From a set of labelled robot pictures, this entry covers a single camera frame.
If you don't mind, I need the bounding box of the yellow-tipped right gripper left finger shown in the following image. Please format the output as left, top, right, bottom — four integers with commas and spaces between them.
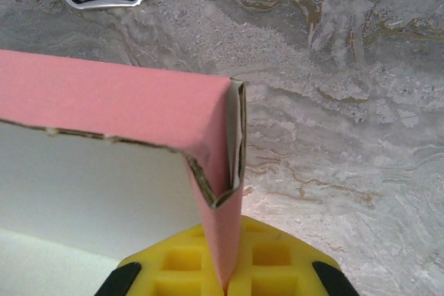
99, 223, 227, 296

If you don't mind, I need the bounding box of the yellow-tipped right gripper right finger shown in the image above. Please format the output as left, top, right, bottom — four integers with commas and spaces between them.
228, 215, 352, 296

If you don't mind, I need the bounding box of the pink paper box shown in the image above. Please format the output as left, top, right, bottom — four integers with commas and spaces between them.
0, 49, 248, 288

